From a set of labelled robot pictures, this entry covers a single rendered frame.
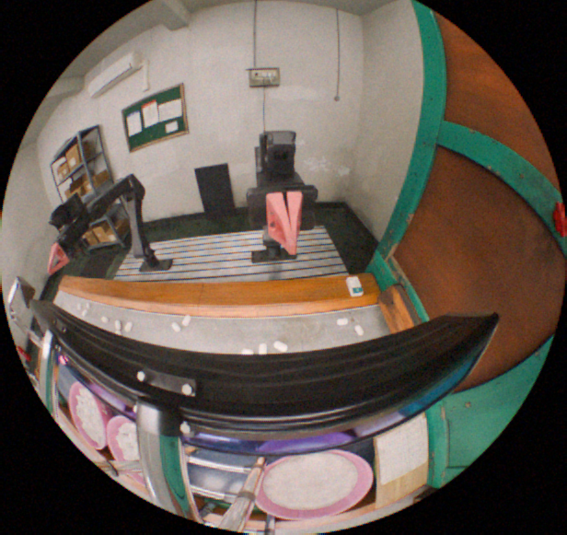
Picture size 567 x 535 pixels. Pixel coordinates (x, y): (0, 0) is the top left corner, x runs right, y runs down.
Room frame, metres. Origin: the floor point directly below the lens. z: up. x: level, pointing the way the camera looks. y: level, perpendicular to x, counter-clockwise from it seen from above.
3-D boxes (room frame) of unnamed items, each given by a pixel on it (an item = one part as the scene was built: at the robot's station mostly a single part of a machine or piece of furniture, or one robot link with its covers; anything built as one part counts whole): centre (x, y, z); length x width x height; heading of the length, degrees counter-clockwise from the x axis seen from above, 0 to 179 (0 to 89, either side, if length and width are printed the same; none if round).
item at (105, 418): (-0.34, 0.65, 0.72); 0.27 x 0.27 x 0.10
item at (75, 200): (0.26, 0.61, 1.11); 0.12 x 0.09 x 0.12; 8
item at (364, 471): (-0.29, -0.06, 0.72); 0.27 x 0.27 x 0.10
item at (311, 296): (0.22, 0.58, 0.67); 1.81 x 0.12 x 0.19; 94
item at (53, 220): (0.16, 0.60, 1.12); 0.07 x 0.06 x 0.11; 98
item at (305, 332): (0.01, 0.56, 0.73); 1.81 x 0.30 x 0.02; 94
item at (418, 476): (-0.27, -0.28, 0.77); 0.33 x 0.15 x 0.01; 4
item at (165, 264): (0.44, 0.64, 0.71); 0.20 x 0.07 x 0.08; 98
